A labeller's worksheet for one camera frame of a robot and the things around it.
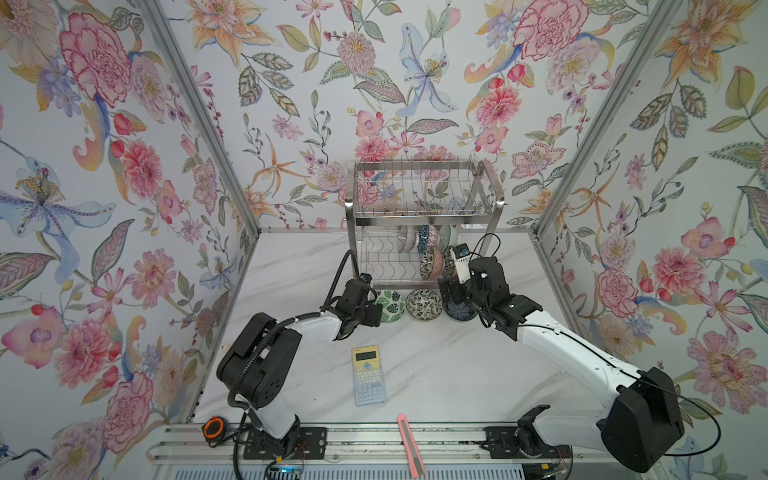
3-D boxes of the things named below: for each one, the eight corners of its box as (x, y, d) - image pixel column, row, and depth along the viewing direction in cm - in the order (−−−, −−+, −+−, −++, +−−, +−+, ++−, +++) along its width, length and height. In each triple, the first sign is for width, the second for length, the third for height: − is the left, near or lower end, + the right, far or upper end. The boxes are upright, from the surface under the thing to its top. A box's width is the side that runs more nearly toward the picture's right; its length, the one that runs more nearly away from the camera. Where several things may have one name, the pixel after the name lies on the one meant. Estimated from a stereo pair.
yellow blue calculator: (355, 406, 82) (355, 404, 80) (352, 350, 92) (352, 347, 90) (386, 402, 82) (386, 400, 81) (380, 347, 93) (380, 344, 91)
